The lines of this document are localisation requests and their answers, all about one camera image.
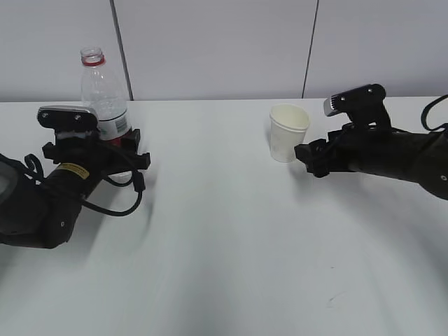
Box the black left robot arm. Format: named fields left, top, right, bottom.
left=1, top=129, right=151, bottom=249

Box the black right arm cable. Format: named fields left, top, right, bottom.
left=421, top=94, right=448, bottom=133

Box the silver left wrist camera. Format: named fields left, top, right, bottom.
left=37, top=105, right=99, bottom=140

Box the clear water bottle red label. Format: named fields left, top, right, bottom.
left=80, top=47, right=132, bottom=146

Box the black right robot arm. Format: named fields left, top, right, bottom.
left=294, top=123, right=447, bottom=200

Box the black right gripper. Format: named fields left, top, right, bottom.
left=294, top=124, right=392, bottom=178

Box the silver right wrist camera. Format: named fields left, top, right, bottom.
left=323, top=83, right=391, bottom=130

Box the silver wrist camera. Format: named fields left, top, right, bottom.
left=323, top=83, right=391, bottom=130
left=37, top=105, right=99, bottom=140

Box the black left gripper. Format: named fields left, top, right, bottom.
left=42, top=129, right=151, bottom=175

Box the white paper cup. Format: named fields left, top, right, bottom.
left=269, top=104, right=310, bottom=163

